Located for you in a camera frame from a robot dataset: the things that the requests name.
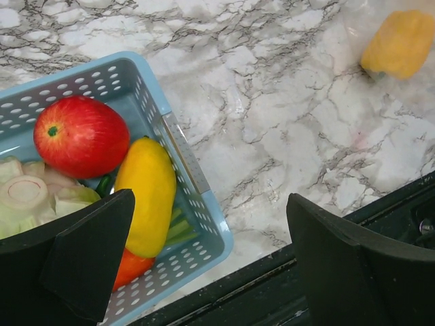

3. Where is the red apple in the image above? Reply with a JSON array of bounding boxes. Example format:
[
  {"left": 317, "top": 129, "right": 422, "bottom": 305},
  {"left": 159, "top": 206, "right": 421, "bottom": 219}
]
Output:
[{"left": 33, "top": 95, "right": 130, "bottom": 179}]

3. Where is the clear zip top bag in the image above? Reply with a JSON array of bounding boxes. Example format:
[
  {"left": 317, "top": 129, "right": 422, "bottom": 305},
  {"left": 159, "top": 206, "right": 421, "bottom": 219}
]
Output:
[{"left": 341, "top": 0, "right": 434, "bottom": 124}]

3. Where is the green white cabbage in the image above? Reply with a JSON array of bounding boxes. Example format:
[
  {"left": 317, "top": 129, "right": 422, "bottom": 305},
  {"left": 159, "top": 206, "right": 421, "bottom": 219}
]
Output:
[{"left": 1, "top": 156, "right": 101, "bottom": 239}]

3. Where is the yellow mango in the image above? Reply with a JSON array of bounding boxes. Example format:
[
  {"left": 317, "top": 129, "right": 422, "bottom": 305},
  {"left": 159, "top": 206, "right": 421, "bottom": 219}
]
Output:
[{"left": 114, "top": 137, "right": 177, "bottom": 258}]

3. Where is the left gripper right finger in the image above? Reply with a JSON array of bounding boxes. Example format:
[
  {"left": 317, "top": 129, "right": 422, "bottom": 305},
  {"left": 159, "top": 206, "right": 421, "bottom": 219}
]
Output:
[{"left": 286, "top": 174, "right": 434, "bottom": 325}]

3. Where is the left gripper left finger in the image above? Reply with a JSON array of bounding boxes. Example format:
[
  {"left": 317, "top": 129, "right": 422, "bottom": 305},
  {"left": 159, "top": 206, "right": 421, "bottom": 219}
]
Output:
[{"left": 1, "top": 189, "right": 135, "bottom": 325}]

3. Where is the green chili pepper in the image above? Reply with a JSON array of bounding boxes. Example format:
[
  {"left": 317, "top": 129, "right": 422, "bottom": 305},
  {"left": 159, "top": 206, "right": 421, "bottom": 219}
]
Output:
[{"left": 95, "top": 174, "right": 111, "bottom": 198}]

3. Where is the yellow bell pepper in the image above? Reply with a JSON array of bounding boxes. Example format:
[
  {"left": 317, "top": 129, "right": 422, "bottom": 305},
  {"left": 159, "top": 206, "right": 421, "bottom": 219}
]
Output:
[{"left": 360, "top": 10, "right": 434, "bottom": 80}]

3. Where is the orange carrot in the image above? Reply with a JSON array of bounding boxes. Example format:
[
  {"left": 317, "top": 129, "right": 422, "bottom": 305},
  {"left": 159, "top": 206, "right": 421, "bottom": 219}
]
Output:
[{"left": 112, "top": 249, "right": 156, "bottom": 292}]

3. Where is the blue plastic basket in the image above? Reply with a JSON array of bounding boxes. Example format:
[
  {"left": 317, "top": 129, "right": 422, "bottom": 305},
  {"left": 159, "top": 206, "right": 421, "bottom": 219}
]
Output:
[{"left": 1, "top": 52, "right": 233, "bottom": 325}]

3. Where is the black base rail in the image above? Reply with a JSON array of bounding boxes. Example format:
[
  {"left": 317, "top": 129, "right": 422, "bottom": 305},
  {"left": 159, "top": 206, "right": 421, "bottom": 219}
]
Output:
[{"left": 128, "top": 189, "right": 435, "bottom": 326}]

